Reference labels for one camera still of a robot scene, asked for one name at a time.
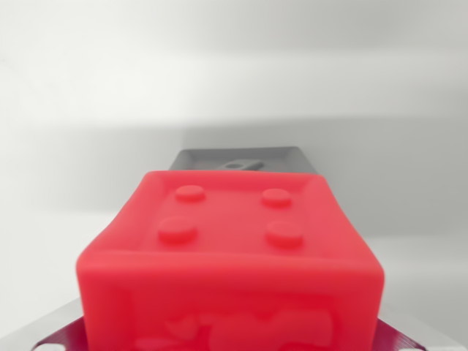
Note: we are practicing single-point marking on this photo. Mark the gripper right finger with silver black pad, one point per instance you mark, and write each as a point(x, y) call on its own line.
point(402, 334)

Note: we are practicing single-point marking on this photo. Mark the gripper left finger with silver black pad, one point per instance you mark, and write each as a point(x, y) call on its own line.
point(55, 327)

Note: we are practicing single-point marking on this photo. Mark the grey studded cube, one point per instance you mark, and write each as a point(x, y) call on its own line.
point(204, 159)

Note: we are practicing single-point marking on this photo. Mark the red studded cube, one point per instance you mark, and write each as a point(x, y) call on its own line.
point(234, 263)

